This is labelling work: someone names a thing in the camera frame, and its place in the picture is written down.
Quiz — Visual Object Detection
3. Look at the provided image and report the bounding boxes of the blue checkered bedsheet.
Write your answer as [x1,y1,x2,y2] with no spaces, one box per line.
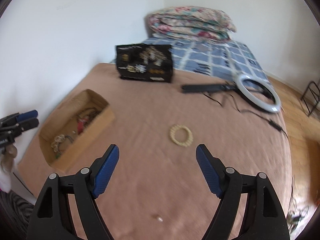
[109,37,270,83]

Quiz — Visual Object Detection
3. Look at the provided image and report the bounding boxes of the red item in box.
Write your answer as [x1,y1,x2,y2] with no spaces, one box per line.
[77,119,87,135]

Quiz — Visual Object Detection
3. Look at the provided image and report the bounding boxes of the black power cable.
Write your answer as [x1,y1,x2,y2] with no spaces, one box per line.
[202,90,288,138]

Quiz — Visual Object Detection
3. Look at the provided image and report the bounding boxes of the floral folded quilt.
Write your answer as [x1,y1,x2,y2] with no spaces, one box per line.
[148,6,237,43]

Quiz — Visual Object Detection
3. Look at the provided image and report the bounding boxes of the black snack bag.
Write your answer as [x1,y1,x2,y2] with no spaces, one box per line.
[116,43,174,83]

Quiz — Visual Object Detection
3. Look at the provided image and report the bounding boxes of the white ring light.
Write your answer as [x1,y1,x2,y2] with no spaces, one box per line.
[235,73,281,113]

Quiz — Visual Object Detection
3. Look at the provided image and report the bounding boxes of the cardboard box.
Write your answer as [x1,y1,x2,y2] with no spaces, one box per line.
[39,89,115,172]

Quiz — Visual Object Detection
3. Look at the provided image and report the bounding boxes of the black metal rack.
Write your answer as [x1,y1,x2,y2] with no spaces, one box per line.
[300,81,319,119]

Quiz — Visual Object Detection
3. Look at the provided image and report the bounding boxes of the cream bead bracelet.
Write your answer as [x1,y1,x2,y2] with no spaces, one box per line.
[169,124,194,147]

